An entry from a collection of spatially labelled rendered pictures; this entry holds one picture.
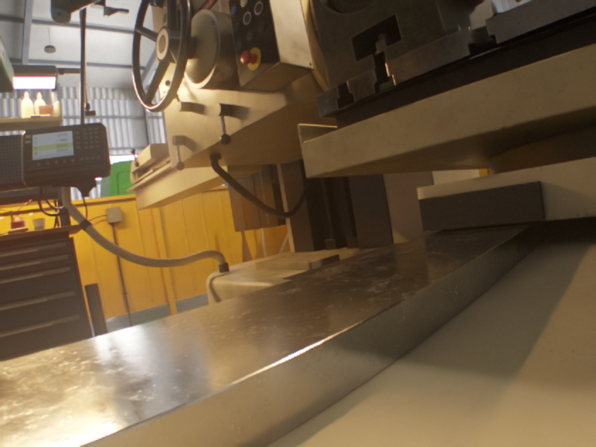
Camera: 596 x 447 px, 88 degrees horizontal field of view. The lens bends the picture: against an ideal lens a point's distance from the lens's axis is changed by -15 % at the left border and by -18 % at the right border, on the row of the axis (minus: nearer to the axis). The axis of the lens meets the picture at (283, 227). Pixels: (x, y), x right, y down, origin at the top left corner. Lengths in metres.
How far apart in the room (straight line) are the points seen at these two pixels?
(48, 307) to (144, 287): 1.49
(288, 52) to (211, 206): 3.20
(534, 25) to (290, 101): 0.59
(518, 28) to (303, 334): 0.46
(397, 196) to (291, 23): 0.86
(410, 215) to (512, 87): 1.05
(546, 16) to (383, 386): 0.46
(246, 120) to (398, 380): 0.94
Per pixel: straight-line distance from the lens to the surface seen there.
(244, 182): 2.22
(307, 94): 0.95
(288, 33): 0.85
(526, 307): 0.27
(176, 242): 3.70
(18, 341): 2.32
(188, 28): 0.90
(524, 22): 0.53
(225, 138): 1.08
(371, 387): 0.18
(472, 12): 0.75
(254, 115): 1.03
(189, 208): 3.79
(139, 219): 3.59
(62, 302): 2.28
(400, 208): 1.49
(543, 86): 0.47
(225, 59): 1.03
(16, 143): 2.88
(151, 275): 3.60
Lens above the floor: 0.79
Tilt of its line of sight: 1 degrees down
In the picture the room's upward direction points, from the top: 9 degrees counter-clockwise
